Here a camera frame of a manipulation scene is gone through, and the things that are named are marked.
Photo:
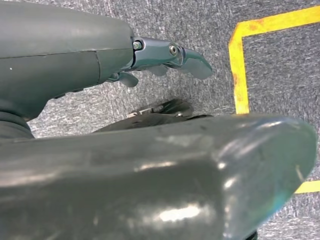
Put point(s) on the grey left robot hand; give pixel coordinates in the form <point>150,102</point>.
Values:
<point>149,182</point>

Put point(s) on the yellow tape square outline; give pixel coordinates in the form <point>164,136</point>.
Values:
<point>241,66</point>

